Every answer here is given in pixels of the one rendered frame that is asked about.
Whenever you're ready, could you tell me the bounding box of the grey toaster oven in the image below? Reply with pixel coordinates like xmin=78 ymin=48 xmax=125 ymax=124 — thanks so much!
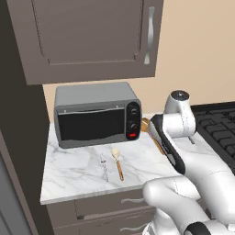
xmin=53 ymin=82 xmax=142 ymax=150

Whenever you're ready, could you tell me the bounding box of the small wooden spoon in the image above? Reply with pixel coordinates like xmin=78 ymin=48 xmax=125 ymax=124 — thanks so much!
xmin=110 ymin=148 xmax=125 ymax=182

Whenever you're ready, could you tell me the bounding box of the tall dark brown cabinet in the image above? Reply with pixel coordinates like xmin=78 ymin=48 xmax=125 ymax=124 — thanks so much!
xmin=0 ymin=0 xmax=55 ymax=235

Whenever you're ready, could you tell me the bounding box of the brown-grey drawer front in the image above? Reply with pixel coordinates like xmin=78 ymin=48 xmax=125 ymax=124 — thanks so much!
xmin=74 ymin=188 xmax=151 ymax=219
xmin=52 ymin=208 xmax=158 ymax=235

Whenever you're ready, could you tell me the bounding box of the silver drawer handle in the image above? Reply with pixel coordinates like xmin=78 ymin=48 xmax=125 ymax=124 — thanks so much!
xmin=120 ymin=197 xmax=145 ymax=205
xmin=119 ymin=222 xmax=150 ymax=233

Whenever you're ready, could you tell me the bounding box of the black hob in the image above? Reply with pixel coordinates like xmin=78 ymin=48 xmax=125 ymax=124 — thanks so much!
xmin=190 ymin=101 xmax=235 ymax=176

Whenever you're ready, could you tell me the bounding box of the brown-grey wall cabinet door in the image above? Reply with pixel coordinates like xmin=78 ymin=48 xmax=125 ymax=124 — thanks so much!
xmin=6 ymin=0 xmax=164 ymax=86

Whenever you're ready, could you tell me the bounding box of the silver cabinet door handle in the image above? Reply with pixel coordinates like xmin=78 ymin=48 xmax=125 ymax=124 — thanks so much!
xmin=143 ymin=6 xmax=156 ymax=65

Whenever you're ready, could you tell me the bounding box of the black toaster oven door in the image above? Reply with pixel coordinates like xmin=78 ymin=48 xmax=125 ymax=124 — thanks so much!
xmin=57 ymin=106 xmax=128 ymax=142

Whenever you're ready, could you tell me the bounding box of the large wooden spoon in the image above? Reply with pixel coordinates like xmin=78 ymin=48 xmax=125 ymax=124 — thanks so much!
xmin=140 ymin=117 xmax=166 ymax=156

